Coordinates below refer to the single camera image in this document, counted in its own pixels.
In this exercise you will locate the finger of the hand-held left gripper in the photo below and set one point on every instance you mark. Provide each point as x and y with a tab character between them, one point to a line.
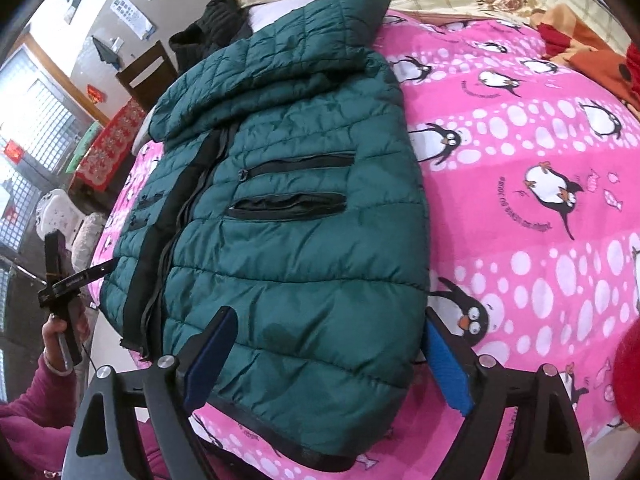
92	274

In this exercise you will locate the white plastic chair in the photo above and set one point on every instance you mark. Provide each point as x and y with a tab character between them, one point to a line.
57	220

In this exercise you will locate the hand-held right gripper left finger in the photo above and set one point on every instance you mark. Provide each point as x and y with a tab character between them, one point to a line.
210	355

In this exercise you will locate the dark wooden chair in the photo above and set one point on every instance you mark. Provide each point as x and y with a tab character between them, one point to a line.
147	75

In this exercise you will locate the white wall poster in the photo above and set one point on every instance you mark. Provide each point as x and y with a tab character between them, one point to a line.
131	14

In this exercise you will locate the red patterned tablecloth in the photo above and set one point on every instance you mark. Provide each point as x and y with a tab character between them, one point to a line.
110	145

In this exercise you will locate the green puffer jacket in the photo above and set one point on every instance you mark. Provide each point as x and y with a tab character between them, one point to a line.
300	235

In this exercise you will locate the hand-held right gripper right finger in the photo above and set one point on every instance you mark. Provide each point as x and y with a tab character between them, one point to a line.
447	365

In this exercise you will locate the white garment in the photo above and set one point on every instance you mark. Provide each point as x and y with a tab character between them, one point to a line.
280	12

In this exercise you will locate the red ruffled cushion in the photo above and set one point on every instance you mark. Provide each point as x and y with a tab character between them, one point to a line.
629	385

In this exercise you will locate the glass block window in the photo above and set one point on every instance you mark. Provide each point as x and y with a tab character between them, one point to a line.
35	125

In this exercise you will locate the black garment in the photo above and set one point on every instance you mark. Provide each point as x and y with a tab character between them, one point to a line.
210	30

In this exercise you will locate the red wall ornament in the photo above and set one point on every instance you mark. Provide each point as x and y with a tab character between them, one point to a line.
13	150
95	93

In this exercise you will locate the dark hanging cloth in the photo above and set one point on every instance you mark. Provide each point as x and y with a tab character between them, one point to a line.
107	52

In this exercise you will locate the pink penguin blanket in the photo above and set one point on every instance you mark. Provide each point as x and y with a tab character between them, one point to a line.
525	135

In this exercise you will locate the pale round cushion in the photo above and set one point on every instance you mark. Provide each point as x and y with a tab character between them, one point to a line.
87	240

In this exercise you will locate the green cloth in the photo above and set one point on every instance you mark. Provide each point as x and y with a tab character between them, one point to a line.
80	147

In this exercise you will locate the person's left hand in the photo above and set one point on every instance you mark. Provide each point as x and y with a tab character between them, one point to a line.
52	340

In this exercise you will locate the orange red floral blanket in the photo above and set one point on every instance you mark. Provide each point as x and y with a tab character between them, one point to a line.
590	55

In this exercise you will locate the person's left forearm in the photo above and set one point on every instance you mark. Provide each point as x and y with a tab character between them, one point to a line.
35	410

